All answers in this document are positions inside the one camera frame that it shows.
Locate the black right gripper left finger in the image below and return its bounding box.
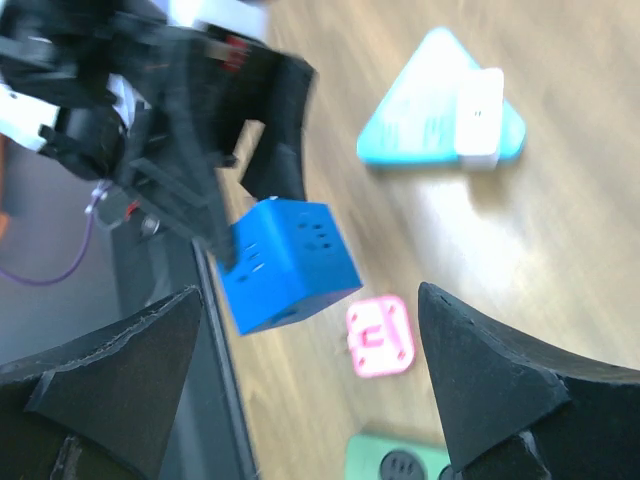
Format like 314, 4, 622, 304
1, 287, 203, 479

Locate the teal triangular power strip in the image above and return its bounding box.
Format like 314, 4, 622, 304
356, 27, 526, 167

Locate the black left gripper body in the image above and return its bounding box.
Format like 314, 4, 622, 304
49, 19, 280, 187

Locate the blue cube socket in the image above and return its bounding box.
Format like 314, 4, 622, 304
218, 198, 362, 335

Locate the white USB charger plug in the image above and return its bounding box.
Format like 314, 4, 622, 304
454, 68, 504, 170

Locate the pink square socket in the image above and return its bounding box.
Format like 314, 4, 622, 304
346, 295, 416, 378

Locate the green power strip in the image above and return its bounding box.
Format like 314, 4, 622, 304
344, 433, 450, 480

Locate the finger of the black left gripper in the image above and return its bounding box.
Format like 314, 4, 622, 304
124, 114, 238, 269
241, 55, 315, 201

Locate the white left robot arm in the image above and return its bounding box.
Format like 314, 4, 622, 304
1, 1, 315, 267

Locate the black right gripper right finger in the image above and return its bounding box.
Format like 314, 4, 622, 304
418, 283, 639, 479

